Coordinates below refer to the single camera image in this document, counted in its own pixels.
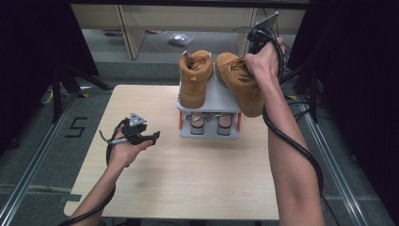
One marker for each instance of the black curtain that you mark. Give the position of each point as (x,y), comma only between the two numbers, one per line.
(31,62)
(360,78)

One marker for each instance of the small purple packet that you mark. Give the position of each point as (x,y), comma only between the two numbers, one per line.
(113,32)

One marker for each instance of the person's left hand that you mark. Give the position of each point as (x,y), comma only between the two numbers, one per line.
(125,152)

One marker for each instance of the small pink packet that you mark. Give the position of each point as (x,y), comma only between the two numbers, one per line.
(152,31)

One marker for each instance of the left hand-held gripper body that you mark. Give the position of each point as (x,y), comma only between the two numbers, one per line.
(136,130)

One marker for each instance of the aluminium floor rail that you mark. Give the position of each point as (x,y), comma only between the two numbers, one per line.
(34,166)
(89,88)
(342,188)

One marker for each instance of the person's right hand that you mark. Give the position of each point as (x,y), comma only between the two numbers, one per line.
(265,62)

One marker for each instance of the clear plastic bag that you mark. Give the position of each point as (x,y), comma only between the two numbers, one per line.
(180,39)

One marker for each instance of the white two-tier shoe rack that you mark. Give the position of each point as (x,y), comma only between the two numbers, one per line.
(218,97)

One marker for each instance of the black metal stand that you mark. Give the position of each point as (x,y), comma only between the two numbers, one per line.
(57,94)
(313,94)

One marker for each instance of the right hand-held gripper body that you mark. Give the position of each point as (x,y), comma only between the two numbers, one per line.
(260,39)

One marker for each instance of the white shelving unit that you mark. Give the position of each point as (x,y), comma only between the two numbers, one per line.
(188,17)

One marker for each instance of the tan suede lace-up boot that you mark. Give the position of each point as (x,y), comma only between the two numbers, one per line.
(194,78)
(241,91)

